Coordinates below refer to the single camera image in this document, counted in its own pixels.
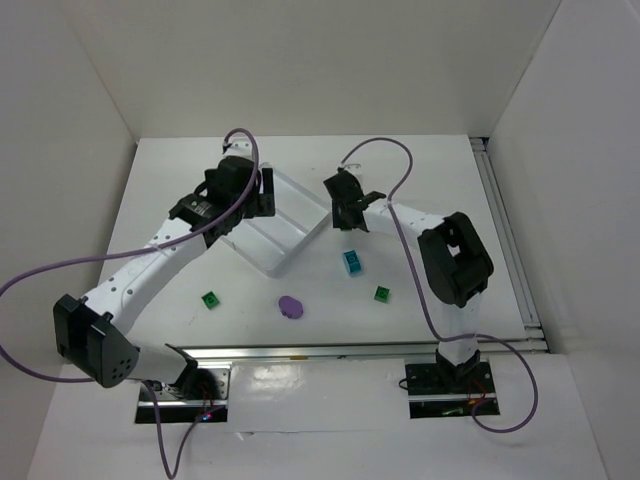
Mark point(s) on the aluminium table edge rail right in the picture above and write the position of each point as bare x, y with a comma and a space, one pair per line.
526, 305

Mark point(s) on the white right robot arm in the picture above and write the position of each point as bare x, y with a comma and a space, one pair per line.
456, 263

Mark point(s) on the teal lego brick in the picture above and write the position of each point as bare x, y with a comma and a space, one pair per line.
352, 263

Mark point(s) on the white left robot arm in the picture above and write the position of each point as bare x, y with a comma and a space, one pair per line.
91, 331

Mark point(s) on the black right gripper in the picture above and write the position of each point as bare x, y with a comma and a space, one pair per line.
344, 206

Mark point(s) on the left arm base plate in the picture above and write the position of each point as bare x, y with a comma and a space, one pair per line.
207, 402

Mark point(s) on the white compartment tray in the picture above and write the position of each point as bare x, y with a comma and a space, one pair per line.
270, 243

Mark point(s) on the aluminium front rail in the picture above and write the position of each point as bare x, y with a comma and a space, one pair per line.
310, 352

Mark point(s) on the green lego brick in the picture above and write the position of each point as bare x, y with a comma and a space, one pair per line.
210, 300
382, 294

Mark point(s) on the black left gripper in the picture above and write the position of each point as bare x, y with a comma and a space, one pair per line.
261, 198

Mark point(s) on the purple lego piece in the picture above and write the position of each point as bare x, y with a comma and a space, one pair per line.
290, 307

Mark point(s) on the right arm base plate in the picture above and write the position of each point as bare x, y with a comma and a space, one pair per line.
430, 397

